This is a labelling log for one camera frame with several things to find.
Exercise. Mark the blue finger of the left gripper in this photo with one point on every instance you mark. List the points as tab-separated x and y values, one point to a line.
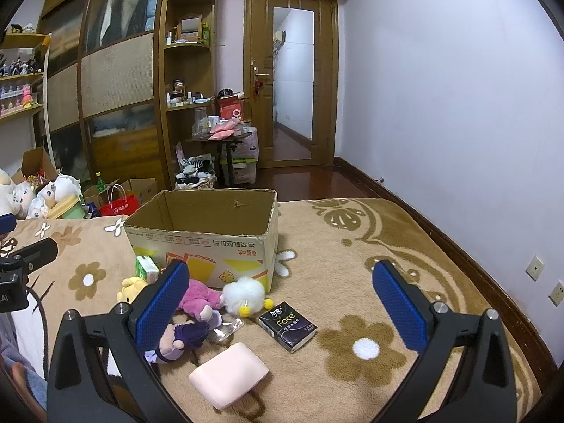
32	257
7	223

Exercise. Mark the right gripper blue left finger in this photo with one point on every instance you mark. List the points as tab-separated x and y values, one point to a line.
79	387

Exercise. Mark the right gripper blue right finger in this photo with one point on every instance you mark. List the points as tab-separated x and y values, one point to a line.
483	387

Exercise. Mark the purple haired plush doll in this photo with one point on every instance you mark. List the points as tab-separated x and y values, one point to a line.
177	339

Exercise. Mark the yellow bear plush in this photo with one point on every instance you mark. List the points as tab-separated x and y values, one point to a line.
130	289

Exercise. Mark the pink swirl plush cushion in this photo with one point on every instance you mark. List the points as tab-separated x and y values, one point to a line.
228	376

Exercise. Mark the black Face tissue pack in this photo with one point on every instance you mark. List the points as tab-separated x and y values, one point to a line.
287	327

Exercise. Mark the pink bear plush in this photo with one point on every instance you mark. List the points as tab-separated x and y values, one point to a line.
200	302

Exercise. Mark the white fluffy duck plush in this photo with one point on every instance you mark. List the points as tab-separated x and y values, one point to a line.
245	297

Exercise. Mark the green tissue pack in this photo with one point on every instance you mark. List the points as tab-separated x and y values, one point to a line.
146	269

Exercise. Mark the pile of white plush toys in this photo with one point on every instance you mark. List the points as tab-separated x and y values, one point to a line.
60	198

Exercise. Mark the beige floral blanket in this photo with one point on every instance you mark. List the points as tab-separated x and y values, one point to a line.
325	256

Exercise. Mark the open cardboard box left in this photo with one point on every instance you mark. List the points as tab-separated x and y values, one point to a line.
35	161

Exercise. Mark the open cardboard box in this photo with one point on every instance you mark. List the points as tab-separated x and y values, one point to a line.
35	161
221	234

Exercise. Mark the green bottle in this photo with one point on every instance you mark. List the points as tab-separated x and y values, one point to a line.
101	184

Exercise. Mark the red paper shopping bag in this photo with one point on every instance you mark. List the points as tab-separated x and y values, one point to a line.
118	201

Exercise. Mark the clear plastic bag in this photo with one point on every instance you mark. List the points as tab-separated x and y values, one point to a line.
224	331

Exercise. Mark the cardboard box on floor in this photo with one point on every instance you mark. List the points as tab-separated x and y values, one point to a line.
142	189

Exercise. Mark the yellow toy shelf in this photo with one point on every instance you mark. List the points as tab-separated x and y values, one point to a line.
24	64

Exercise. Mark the basket with zebra plush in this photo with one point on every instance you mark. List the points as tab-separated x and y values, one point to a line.
196	173

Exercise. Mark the wooden wardrobe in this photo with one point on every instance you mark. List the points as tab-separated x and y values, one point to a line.
103	115

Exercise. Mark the small black side table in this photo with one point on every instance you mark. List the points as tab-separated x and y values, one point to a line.
224	149

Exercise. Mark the pink packets on table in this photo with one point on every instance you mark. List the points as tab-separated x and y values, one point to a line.
224	130

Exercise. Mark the clear plastic storage bin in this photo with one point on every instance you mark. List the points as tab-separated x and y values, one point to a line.
242	171

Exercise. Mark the wooden corner shelf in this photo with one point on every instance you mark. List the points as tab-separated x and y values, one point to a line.
184	68

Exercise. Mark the red bag on table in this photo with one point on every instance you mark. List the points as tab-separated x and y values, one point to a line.
231	107

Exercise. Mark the wooden door with mirror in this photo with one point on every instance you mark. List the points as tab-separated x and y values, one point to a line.
290	64

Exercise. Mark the wall socket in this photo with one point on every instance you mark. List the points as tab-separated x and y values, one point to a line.
535	268
557	294

